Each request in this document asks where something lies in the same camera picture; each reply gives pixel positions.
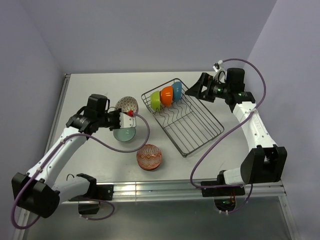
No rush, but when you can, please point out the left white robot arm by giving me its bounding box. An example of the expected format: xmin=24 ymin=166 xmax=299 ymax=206
xmin=11 ymin=94 xmax=121 ymax=218

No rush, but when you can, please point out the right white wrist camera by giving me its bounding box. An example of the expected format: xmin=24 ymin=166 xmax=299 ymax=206
xmin=212 ymin=60 xmax=226 ymax=75

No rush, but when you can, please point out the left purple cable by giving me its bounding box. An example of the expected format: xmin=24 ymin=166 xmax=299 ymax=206
xmin=11 ymin=111 xmax=151 ymax=229

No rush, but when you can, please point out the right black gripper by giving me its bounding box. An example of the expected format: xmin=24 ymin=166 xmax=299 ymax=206
xmin=185 ymin=72 xmax=231 ymax=103

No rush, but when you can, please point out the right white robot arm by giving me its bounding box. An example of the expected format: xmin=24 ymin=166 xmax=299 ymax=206
xmin=186 ymin=68 xmax=288 ymax=195

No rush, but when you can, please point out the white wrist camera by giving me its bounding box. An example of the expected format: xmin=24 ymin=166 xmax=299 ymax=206
xmin=119 ymin=110 xmax=137 ymax=129
xmin=212 ymin=60 xmax=226 ymax=75

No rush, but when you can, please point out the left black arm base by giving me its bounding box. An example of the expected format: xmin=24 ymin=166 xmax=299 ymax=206
xmin=73 ymin=184 xmax=114 ymax=216

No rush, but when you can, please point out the blue ceramic bowl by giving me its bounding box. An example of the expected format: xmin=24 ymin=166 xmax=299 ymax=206
xmin=171 ymin=81 xmax=182 ymax=102

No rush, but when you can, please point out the orange patterned bowl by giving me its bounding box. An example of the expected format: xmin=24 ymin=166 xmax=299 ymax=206
xmin=136 ymin=144 xmax=163 ymax=167

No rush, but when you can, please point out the pale green celadon bowl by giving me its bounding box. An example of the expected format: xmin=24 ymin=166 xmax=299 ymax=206
xmin=113 ymin=127 xmax=136 ymax=143

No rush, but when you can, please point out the grey wire dish rack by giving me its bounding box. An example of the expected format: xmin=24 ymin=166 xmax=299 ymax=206
xmin=141 ymin=78 xmax=225 ymax=158

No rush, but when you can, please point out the orange bowl white inside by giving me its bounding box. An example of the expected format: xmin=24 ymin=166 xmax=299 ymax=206
xmin=160 ymin=86 xmax=173 ymax=107

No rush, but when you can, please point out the brown patterned bowl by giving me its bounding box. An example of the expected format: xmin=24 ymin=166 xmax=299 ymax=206
xmin=115 ymin=96 xmax=139 ymax=117

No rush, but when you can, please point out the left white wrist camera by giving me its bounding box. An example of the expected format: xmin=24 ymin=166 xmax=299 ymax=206
xmin=119 ymin=110 xmax=137 ymax=129

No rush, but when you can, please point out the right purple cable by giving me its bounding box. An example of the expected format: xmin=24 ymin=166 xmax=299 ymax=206
xmin=189 ymin=58 xmax=267 ymax=213

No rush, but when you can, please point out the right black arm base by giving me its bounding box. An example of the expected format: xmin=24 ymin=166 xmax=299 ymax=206
xmin=201 ymin=186 xmax=246 ymax=213

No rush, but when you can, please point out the purple cable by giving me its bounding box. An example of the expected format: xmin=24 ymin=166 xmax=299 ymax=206
xmin=189 ymin=58 xmax=267 ymax=213
xmin=11 ymin=111 xmax=151 ymax=229

